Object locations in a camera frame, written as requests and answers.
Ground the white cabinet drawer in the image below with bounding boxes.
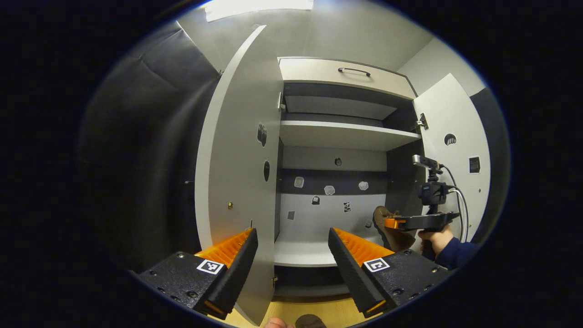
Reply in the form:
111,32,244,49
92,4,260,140
279,57,417,101

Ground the grey cable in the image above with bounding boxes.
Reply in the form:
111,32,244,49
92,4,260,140
440,165,470,243

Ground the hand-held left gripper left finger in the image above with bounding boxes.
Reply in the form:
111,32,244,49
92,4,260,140
137,228,259,321

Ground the black backdrop cloth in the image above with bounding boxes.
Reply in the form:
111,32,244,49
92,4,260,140
77,20,221,274
469,87,511,242

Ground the white shoe cabinet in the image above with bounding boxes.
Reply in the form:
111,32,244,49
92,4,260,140
275,56,426,299

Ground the white cabinet shelf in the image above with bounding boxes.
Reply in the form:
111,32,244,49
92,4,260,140
279,121,422,152

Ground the white door with headphones sticker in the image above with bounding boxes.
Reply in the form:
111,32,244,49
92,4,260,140
412,73,491,244

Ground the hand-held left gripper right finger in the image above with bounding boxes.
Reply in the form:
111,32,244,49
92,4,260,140
328,227,454,319

